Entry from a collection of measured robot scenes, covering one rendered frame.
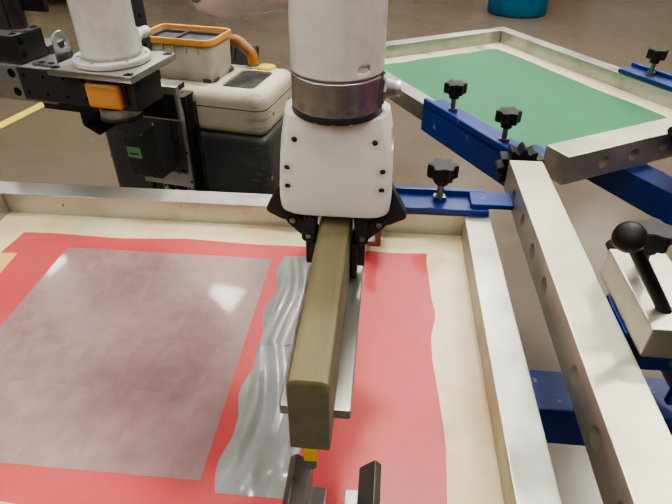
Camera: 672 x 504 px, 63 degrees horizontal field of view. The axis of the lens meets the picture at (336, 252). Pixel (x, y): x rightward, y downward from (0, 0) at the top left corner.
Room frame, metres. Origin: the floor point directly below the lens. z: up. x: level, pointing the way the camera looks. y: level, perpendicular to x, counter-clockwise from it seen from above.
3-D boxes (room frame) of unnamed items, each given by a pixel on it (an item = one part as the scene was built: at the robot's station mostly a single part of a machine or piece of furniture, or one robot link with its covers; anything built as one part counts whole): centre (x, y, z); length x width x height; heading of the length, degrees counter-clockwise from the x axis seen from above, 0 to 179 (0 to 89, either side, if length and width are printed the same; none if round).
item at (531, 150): (0.77, -0.29, 1.02); 0.07 x 0.06 x 0.07; 85
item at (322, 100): (0.44, -0.01, 1.26); 0.09 x 0.07 x 0.03; 85
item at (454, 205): (0.71, -0.07, 0.98); 0.30 x 0.05 x 0.07; 85
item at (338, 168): (0.44, 0.00, 1.20); 0.10 x 0.08 x 0.11; 85
